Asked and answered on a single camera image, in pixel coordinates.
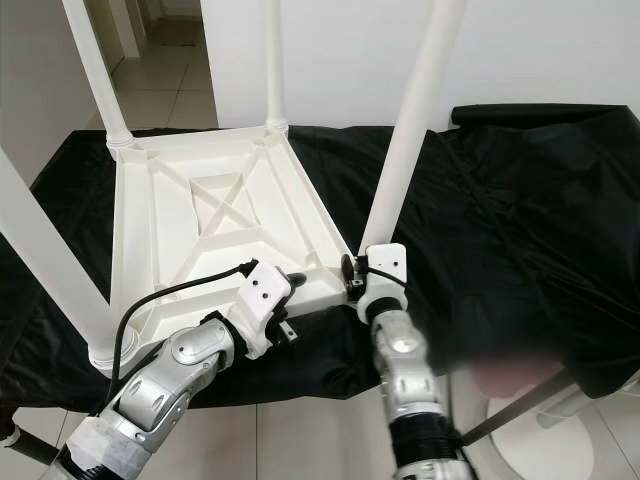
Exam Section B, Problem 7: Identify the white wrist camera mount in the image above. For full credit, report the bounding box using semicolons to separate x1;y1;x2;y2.
227;261;297;360
356;243;410;324

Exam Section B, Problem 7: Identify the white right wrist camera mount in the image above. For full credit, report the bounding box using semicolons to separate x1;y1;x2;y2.
356;243;410;324

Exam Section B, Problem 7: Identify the white round stool base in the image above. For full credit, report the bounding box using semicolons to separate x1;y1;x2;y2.
484;394;603;480

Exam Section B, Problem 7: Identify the white door frame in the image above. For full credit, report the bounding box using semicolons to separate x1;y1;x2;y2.
105;0;147;62

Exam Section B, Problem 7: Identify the black cloth table cover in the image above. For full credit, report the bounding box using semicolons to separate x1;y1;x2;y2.
0;102;640;412

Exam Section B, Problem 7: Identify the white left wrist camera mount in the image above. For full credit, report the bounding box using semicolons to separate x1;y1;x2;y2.
227;261;297;360

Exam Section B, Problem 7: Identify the pink stool seat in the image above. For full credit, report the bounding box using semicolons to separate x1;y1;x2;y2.
469;359;562;397

